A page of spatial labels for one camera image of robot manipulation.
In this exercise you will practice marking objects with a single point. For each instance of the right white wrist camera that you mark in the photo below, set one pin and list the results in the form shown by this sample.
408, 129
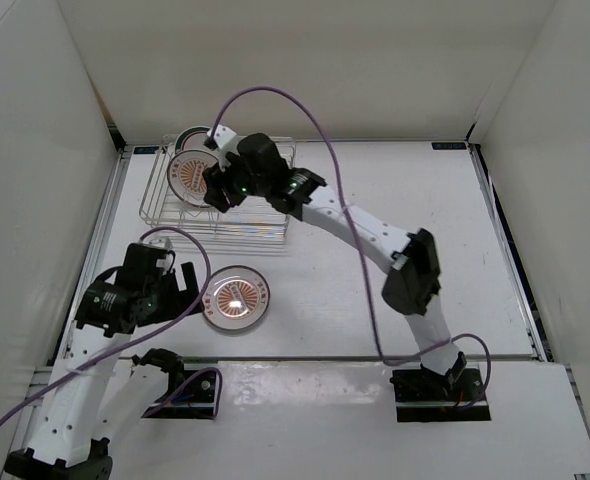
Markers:
222, 140

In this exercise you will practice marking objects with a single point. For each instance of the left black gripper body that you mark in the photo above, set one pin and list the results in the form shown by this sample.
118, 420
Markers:
167, 301

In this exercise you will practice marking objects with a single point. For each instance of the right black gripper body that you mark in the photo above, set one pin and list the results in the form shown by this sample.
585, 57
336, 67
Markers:
237, 182

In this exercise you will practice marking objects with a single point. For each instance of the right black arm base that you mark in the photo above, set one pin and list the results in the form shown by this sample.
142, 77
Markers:
418, 402

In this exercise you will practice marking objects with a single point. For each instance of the rear green rimmed plate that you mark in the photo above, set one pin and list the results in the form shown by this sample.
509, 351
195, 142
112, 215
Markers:
192, 138

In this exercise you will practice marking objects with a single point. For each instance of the wire dish rack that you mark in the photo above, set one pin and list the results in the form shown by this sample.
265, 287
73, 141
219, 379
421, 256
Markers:
253, 221

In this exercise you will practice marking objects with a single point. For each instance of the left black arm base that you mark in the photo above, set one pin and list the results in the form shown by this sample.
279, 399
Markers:
192, 395

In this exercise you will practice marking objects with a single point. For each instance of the orange sunburst plate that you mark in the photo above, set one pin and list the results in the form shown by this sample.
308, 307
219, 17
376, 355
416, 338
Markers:
236, 300
184, 176

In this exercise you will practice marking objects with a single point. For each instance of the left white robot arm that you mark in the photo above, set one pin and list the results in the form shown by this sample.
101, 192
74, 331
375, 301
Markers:
77, 432

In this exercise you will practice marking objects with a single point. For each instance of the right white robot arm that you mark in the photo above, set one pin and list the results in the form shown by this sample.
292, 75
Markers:
408, 259

